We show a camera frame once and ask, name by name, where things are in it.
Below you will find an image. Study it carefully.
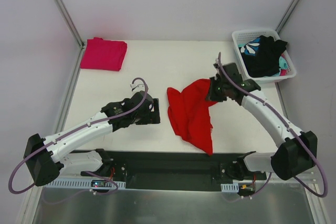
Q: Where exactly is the red t shirt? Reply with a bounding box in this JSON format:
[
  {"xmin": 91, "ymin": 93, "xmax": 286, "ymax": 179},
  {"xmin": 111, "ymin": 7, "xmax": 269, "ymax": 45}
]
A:
[{"xmin": 166, "ymin": 79, "xmax": 216, "ymax": 156}]

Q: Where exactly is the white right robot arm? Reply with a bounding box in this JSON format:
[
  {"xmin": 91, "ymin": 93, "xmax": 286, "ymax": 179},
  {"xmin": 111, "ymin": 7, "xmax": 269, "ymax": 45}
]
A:
[{"xmin": 206, "ymin": 63, "xmax": 317, "ymax": 180}]

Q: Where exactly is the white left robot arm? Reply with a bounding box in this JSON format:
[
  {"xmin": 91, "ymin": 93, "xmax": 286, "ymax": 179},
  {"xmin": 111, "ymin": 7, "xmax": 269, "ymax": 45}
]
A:
[{"xmin": 24, "ymin": 91, "xmax": 160, "ymax": 187}]

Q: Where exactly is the black t shirt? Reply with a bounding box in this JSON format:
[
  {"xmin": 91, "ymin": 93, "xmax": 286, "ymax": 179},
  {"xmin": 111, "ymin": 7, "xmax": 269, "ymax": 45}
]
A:
[{"xmin": 241, "ymin": 35, "xmax": 289, "ymax": 78}]

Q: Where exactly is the teal pink garment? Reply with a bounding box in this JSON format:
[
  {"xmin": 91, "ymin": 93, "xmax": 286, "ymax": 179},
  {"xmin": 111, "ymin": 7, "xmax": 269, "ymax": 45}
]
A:
[{"xmin": 237, "ymin": 37, "xmax": 292, "ymax": 78}]

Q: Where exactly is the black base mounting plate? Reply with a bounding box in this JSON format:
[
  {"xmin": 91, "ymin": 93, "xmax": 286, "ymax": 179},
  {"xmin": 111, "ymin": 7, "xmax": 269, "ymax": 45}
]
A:
[{"xmin": 73, "ymin": 150, "xmax": 274, "ymax": 190}]

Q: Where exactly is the folded magenta t shirt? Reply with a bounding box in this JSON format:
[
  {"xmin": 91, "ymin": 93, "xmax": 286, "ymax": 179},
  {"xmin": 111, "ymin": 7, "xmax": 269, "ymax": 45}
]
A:
[{"xmin": 80, "ymin": 37, "xmax": 128, "ymax": 71}]

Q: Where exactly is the right white cable duct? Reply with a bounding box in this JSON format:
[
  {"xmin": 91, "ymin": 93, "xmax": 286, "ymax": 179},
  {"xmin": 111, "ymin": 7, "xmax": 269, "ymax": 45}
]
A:
[{"xmin": 220, "ymin": 183, "xmax": 239, "ymax": 193}]

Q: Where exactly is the white cable duct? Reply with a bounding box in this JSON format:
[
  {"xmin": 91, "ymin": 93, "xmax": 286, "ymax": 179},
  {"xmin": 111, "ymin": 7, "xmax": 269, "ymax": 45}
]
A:
[
  {"xmin": 220, "ymin": 183, "xmax": 239, "ymax": 193},
  {"xmin": 45, "ymin": 178, "xmax": 116, "ymax": 190}
]

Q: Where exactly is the left white cable duct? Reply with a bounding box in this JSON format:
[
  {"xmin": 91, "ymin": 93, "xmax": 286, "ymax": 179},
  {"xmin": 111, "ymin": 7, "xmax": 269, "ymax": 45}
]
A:
[{"xmin": 45, "ymin": 178, "xmax": 116, "ymax": 190}]

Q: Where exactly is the aluminium rail right side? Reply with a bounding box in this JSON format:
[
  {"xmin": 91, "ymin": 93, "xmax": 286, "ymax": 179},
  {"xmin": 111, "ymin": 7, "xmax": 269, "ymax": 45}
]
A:
[{"xmin": 296, "ymin": 169, "xmax": 316, "ymax": 184}]

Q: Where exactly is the right aluminium frame post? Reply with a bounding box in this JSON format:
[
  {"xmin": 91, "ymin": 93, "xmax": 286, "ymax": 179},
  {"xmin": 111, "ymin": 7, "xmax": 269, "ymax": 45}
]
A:
[{"xmin": 272, "ymin": 0, "xmax": 317, "ymax": 35}]

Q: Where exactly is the aluminium frame post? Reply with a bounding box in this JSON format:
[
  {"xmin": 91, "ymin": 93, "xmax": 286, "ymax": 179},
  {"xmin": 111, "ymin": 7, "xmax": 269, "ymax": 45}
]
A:
[
  {"xmin": 54, "ymin": 0, "xmax": 85, "ymax": 49},
  {"xmin": 272, "ymin": 0, "xmax": 317, "ymax": 35}
]

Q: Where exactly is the left aluminium frame post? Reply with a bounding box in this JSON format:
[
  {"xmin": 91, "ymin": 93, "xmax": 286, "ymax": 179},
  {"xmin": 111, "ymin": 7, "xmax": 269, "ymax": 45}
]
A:
[{"xmin": 54, "ymin": 0, "xmax": 85, "ymax": 49}]

